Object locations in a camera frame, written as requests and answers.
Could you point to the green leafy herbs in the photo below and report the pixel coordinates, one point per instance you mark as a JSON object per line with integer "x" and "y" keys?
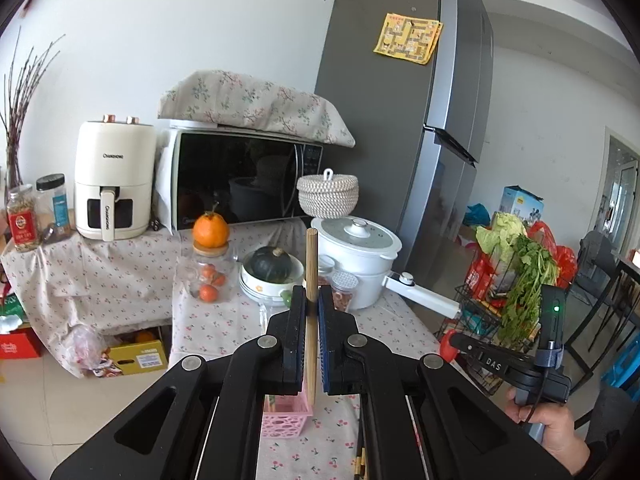
{"x": 530, "y": 285}

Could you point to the woven lidded basket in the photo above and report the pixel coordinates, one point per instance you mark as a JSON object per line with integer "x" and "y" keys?
{"x": 327, "y": 195}

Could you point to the blue plastic bag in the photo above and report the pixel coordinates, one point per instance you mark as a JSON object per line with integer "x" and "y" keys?
{"x": 477, "y": 215}

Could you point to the napa cabbage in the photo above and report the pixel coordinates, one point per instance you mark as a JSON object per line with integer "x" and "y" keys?
{"x": 497, "y": 235}

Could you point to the black lid spice jar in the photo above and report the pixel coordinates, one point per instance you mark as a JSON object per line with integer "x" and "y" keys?
{"x": 55, "y": 205}

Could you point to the white electric pot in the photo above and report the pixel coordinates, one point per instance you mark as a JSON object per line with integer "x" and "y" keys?
{"x": 357, "y": 255}

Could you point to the yellow printed paper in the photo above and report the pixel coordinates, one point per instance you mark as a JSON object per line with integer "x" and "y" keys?
{"x": 407, "y": 39}

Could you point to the floral side tablecloth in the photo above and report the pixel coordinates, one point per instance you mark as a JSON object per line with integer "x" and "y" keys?
{"x": 100, "y": 285}

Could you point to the glass jar with tangerines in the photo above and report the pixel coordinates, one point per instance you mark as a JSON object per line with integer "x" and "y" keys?
{"x": 210, "y": 280}

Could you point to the cream air fryer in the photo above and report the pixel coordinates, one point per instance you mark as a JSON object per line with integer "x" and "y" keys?
{"x": 112, "y": 170}

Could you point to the blue cardboard box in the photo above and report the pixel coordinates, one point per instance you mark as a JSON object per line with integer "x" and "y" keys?
{"x": 522, "y": 205}

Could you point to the mesh lid jar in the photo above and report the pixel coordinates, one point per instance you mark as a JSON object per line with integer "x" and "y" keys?
{"x": 344, "y": 290}

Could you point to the dried branches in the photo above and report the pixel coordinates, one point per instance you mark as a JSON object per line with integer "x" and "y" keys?
{"x": 20, "y": 110}

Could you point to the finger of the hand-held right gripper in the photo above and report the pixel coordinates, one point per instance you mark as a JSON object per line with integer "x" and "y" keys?
{"x": 490, "y": 357}

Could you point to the wooden chopstick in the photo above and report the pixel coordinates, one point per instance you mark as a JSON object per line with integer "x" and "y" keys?
{"x": 312, "y": 265}

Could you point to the blue stool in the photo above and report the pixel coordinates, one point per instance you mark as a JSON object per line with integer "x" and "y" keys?
{"x": 622, "y": 365}

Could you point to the grey refrigerator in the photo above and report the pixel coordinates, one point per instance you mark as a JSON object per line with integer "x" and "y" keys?
{"x": 400, "y": 135}

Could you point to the large orange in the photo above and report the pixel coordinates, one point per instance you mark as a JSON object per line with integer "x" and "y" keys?
{"x": 210, "y": 230}

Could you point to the person's right hand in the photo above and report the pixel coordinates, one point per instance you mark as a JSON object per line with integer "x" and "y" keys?
{"x": 555, "y": 440}

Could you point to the red label jar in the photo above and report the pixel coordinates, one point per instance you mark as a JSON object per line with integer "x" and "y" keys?
{"x": 22, "y": 220}

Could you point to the green pumpkin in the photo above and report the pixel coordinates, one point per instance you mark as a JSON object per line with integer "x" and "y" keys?
{"x": 270, "y": 264}

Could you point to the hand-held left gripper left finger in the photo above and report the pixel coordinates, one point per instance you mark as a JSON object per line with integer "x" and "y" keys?
{"x": 300, "y": 320}

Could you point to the clear plastic bag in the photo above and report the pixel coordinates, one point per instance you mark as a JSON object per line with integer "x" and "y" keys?
{"x": 85, "y": 350}

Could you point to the floral cloth cover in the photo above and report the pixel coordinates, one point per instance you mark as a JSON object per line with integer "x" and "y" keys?
{"x": 250, "y": 102}

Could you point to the green box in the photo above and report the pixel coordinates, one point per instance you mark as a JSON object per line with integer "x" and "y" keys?
{"x": 10, "y": 310}

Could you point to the red plastic bag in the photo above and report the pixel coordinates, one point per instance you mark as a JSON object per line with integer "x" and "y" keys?
{"x": 560, "y": 255}

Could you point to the red cardboard box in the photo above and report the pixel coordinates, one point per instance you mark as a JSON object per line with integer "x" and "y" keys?
{"x": 17, "y": 345}

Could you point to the pink perforated utensil basket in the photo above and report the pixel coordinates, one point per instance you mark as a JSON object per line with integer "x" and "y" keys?
{"x": 285, "y": 417}

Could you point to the black chopstick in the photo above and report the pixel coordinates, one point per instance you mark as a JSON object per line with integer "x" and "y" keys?
{"x": 359, "y": 452}

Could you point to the silver lid jar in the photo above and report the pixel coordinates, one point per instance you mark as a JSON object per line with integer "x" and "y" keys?
{"x": 325, "y": 270}

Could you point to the black microwave oven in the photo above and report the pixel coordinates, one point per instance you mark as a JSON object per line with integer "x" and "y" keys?
{"x": 240, "y": 180}

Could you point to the yellow cardboard box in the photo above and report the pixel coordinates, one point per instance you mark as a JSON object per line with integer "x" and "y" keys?
{"x": 142, "y": 357}

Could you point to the red printed bag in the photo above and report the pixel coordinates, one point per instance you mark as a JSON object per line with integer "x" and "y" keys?
{"x": 477, "y": 275}

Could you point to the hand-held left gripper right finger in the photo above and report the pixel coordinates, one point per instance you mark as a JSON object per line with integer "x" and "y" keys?
{"x": 325, "y": 320}

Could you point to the cherry print tablecloth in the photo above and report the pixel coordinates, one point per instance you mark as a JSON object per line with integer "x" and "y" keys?
{"x": 225, "y": 330}

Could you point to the glass door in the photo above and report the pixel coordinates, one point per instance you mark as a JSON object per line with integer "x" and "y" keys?
{"x": 620, "y": 185}

